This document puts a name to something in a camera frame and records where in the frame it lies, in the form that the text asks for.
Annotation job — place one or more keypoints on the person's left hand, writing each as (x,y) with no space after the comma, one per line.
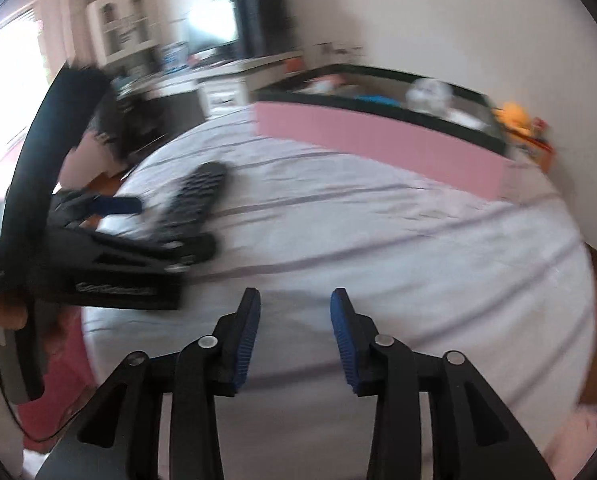
(1,316)

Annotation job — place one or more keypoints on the blue highlighter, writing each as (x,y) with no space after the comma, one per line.
(373,99)

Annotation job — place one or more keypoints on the white handheld fan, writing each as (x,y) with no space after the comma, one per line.
(428,92)

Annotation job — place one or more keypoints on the white charger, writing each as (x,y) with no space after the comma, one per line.
(466,118)

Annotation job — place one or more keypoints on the beige curtain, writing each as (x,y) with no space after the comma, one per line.
(63,15)

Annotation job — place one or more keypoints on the pink patterned quilt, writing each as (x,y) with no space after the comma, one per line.
(588,435)

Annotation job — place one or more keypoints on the black computer monitor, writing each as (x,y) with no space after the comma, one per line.
(213,25)

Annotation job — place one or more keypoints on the pink bed cover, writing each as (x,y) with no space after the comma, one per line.
(63,375)

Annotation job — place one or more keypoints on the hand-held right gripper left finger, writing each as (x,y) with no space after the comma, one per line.
(246,340)

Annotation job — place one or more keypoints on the white desk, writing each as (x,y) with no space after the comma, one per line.
(218,87)

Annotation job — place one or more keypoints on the black remote control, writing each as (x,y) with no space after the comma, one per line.
(193,195)

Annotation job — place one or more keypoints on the black computer tower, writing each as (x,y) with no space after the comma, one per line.
(263,20)

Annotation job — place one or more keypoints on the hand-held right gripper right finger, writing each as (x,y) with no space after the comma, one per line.
(343,340)

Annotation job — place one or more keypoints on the white hutch cabinet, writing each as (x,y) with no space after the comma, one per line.
(123,25)

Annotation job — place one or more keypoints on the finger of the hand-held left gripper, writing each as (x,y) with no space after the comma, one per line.
(116,205)
(178,255)

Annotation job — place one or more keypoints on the orange octopus plush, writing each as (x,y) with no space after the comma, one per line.
(515,117)

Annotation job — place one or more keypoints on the pink cardboard box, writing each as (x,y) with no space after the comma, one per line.
(378,135)

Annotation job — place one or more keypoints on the red storage crate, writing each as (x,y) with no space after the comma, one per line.
(545,152)

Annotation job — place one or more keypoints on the black office chair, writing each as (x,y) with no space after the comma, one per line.
(128,125)

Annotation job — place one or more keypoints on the window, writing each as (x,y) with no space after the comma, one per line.
(8,85)

